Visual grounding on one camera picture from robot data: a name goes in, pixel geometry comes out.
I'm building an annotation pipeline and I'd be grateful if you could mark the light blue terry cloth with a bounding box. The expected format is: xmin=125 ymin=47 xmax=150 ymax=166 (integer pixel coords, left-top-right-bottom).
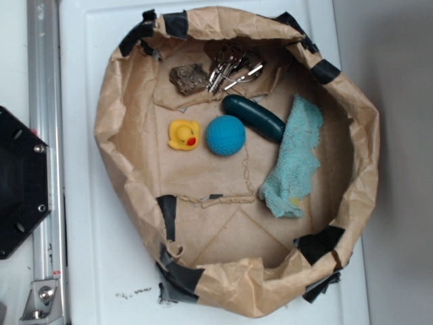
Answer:
xmin=258 ymin=95 xmax=324 ymax=218

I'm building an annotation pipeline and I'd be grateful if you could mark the silver key bunch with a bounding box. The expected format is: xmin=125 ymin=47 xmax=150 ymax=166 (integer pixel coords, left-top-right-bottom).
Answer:
xmin=204 ymin=42 xmax=266 ymax=94

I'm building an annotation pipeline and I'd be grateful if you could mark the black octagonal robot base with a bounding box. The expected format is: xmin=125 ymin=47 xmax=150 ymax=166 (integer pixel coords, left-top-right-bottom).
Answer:
xmin=1 ymin=106 xmax=50 ymax=260

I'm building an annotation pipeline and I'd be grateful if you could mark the aluminium profile rail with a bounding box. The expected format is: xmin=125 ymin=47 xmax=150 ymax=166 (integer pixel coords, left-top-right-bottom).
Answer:
xmin=26 ymin=1 xmax=71 ymax=324

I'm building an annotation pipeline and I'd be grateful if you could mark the metal corner bracket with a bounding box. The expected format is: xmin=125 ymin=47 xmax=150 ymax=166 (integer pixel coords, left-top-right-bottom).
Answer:
xmin=19 ymin=279 xmax=64 ymax=324

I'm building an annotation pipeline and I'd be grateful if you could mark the brown paper bag bin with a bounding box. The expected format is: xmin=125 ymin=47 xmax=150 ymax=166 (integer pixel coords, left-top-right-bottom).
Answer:
xmin=94 ymin=6 xmax=380 ymax=318

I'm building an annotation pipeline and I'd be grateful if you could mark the white tray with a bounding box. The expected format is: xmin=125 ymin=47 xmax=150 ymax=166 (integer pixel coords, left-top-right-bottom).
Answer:
xmin=59 ymin=1 xmax=370 ymax=324

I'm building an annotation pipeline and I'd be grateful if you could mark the blue dimpled ball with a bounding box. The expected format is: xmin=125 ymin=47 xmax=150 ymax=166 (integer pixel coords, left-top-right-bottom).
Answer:
xmin=206 ymin=115 xmax=246 ymax=156

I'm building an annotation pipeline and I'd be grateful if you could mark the yellow rubber duck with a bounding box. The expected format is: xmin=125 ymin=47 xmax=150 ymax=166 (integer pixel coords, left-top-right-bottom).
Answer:
xmin=168 ymin=119 xmax=200 ymax=151

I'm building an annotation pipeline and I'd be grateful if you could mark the dark teal oblong case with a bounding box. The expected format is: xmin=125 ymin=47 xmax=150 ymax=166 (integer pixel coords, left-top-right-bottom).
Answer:
xmin=222 ymin=95 xmax=286 ymax=142

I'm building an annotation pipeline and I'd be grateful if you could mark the brown rough rock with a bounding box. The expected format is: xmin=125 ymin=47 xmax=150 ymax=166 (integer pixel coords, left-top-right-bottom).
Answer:
xmin=169 ymin=64 xmax=208 ymax=95

